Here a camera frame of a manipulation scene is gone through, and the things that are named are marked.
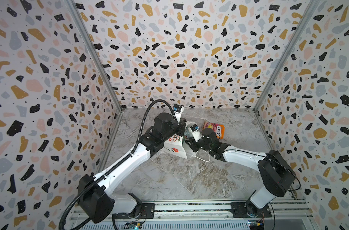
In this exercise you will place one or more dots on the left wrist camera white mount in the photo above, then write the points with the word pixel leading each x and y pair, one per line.
pixel 178 110

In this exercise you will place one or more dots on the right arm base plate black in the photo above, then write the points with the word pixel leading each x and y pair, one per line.
pixel 249 210

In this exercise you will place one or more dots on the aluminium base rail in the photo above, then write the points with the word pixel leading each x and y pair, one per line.
pixel 214 215

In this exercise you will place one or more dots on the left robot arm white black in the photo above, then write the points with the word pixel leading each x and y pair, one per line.
pixel 96 193

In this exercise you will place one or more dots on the left corner aluminium post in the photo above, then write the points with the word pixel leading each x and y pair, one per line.
pixel 91 49

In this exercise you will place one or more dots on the white paper bag red flower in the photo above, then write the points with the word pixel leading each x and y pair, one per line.
pixel 178 147

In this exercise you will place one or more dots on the right circuit board with wires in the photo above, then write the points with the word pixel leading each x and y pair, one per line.
pixel 256 225

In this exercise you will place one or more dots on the right corner aluminium post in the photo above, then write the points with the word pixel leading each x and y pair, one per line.
pixel 311 7

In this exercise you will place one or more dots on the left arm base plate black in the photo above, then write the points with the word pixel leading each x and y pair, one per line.
pixel 141 211

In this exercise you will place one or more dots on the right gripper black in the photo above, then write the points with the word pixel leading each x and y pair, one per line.
pixel 193 143

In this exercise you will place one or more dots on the teal pink Fox's candy packet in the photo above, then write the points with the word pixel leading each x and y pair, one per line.
pixel 188 133

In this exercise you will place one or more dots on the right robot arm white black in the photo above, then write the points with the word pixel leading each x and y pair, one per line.
pixel 277 176

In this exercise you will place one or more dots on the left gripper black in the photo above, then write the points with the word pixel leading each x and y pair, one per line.
pixel 180 127

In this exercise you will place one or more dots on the left green circuit board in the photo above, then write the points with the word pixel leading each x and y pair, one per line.
pixel 132 226

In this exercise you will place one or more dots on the orange pink Fox's candy packet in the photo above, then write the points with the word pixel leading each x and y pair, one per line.
pixel 217 128

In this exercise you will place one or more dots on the corner aluminium post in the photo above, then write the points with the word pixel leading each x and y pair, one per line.
pixel 91 49
pixel 311 7

